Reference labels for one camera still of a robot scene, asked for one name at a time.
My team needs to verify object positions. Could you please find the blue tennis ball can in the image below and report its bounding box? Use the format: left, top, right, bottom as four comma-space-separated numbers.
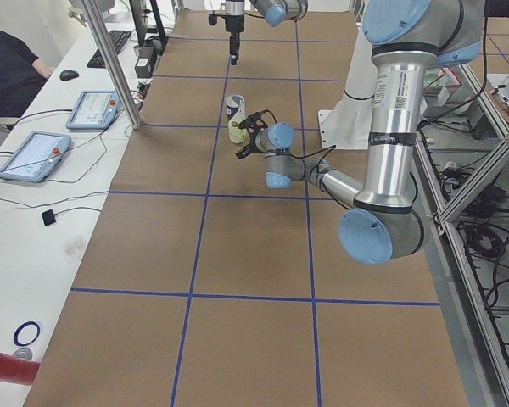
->
225, 95, 247, 144

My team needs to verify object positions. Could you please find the black monitor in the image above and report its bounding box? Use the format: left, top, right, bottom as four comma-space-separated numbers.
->
129, 0, 168, 52

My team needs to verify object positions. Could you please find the black box with label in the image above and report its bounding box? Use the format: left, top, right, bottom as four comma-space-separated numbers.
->
135, 45, 158, 79

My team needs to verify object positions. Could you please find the small electronics board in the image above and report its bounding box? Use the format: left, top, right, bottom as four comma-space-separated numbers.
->
136, 81, 150, 98

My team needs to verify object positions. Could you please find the black keyboard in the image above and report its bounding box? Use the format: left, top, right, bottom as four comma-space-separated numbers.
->
86, 29, 133, 70

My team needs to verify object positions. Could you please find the upper teach pendant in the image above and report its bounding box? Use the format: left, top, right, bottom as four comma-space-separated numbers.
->
65, 91, 121, 131

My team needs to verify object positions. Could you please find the teach pendant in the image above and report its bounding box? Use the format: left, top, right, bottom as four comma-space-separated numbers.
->
65, 91, 121, 131
0, 131, 71, 183

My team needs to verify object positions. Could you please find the black computer mouse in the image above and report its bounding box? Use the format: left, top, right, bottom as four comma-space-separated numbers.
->
59, 70, 80, 81

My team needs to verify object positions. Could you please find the lower teach pendant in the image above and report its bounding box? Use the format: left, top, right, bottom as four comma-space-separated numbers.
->
0, 131, 71, 183

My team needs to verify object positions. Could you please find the person in black shirt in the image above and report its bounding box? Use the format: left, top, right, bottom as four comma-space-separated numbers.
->
0, 30, 53, 117

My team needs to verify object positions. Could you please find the small black square pad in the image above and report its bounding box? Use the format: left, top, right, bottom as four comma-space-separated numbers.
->
42, 209, 56, 226

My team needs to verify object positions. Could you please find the red water bottle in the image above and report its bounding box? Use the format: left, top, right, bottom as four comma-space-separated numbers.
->
0, 353, 40, 386

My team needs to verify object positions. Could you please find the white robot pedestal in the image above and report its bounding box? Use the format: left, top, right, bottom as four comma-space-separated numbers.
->
318, 28, 377, 150

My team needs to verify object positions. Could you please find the aluminium frame post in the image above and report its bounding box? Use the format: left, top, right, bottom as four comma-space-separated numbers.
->
81, 0, 142, 130

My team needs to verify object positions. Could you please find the blue ring on desk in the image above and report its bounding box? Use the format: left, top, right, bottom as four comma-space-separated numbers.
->
13, 321, 42, 346

